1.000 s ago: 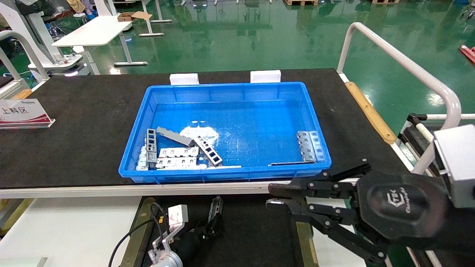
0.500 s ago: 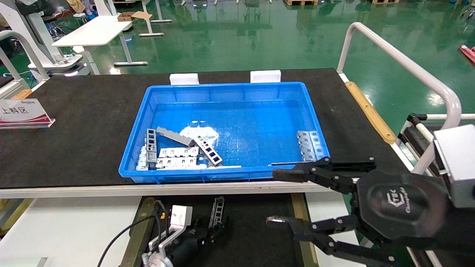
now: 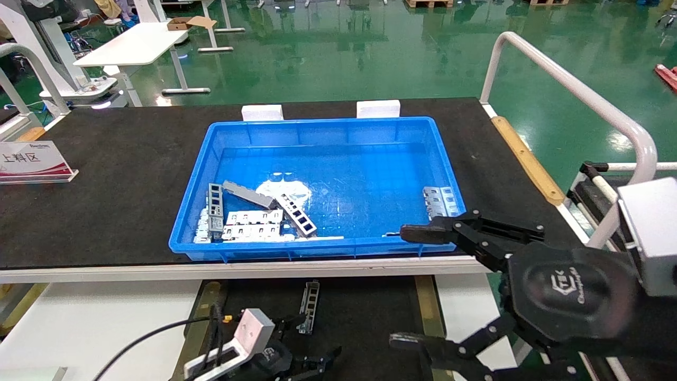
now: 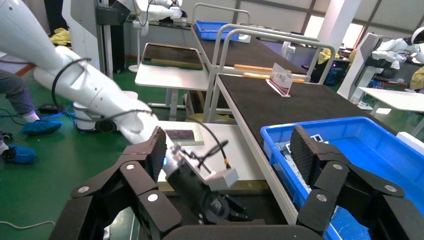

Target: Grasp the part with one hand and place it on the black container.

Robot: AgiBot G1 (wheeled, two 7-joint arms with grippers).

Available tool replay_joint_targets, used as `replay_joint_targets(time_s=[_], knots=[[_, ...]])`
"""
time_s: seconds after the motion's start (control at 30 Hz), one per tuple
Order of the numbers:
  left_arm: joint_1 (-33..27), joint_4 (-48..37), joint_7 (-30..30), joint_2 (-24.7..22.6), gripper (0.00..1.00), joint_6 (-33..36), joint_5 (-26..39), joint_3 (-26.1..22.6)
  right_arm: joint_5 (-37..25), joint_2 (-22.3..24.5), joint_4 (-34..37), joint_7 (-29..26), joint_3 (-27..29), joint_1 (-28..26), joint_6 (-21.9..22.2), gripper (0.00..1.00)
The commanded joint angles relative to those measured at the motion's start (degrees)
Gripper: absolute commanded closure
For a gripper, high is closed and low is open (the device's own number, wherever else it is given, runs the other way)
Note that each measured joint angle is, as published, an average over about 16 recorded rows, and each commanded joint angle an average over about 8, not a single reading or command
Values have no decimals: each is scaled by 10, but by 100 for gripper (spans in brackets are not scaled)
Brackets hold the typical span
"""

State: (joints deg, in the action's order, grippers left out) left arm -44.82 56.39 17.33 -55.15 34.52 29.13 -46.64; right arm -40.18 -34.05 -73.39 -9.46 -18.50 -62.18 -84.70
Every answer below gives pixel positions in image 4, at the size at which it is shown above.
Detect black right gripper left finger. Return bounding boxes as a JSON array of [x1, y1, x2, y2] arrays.
[[49, 126, 183, 240]]

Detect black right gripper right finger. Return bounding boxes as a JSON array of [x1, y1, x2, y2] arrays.
[[289, 125, 424, 240]]

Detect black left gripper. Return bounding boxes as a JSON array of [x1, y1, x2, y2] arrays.
[[165, 162, 249, 225]]

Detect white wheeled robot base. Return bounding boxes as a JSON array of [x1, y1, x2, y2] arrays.
[[72, 91, 140, 133]]

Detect white low table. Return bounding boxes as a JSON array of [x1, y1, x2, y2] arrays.
[[155, 120, 269, 186]]

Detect black table mat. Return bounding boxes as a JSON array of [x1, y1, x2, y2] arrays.
[[216, 73, 398, 147]]

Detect white label block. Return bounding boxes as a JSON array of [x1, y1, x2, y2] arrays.
[[395, 131, 424, 157]]

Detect white desk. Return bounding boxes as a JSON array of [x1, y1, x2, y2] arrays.
[[359, 86, 424, 114]]

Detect white table with black tray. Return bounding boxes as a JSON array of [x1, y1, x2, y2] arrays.
[[135, 42, 210, 122]]

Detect red white acrylic sign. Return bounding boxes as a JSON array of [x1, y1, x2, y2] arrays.
[[266, 62, 294, 98]]

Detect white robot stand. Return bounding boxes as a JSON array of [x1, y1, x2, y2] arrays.
[[337, 32, 387, 100], [61, 0, 114, 79]]

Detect yellow wooden strip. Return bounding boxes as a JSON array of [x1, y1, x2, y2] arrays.
[[242, 72, 306, 84], [233, 63, 274, 74]]

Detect white humanoid robot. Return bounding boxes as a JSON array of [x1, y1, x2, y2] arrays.
[[112, 0, 188, 37], [370, 26, 424, 67]]

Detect black topped work table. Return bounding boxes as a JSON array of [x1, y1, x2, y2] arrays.
[[192, 19, 309, 75]]

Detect person in grey trousers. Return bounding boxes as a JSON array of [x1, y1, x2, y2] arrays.
[[0, 67, 64, 166]]

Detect yellow cloth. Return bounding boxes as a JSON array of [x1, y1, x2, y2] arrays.
[[49, 28, 72, 46]]

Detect small blue plastic bin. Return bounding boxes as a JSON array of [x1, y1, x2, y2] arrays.
[[194, 20, 240, 41]]

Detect black container olive frame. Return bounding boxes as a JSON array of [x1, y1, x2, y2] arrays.
[[158, 180, 289, 226]]

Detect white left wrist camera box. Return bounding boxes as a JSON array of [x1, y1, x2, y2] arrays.
[[202, 167, 240, 192]]

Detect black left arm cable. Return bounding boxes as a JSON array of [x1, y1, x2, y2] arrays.
[[51, 57, 233, 170]]

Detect white tube table rail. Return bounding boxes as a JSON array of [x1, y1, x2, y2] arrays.
[[206, 28, 336, 123]]

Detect white floor cable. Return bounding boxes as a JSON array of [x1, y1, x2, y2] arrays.
[[0, 220, 56, 230]]

